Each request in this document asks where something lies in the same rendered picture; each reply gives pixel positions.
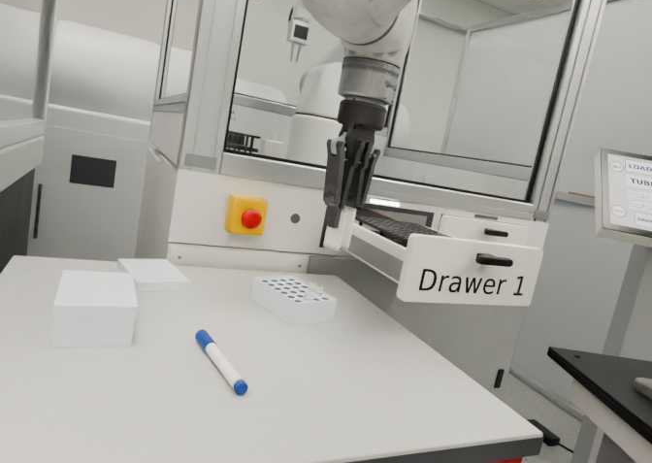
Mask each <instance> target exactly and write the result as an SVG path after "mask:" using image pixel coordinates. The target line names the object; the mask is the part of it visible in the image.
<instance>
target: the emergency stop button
mask: <svg viewBox="0 0 652 463"><path fill-rule="evenodd" d="M241 221H242V224H243V226H244V227H245V228H247V229H255V228H257V227H258V226H259V225H260V224H261V222H262V216H261V214H260V213H259V212H258V211H257V210H255V209H248V210H246V211H244V212H243V214H242V217H241Z"/></svg>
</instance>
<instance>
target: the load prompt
mask: <svg viewBox="0 0 652 463"><path fill-rule="evenodd" d="M625 172H631V173H636V174H642V175H647V176H652V163H647V162H641V161H635V160H630V159H625Z"/></svg>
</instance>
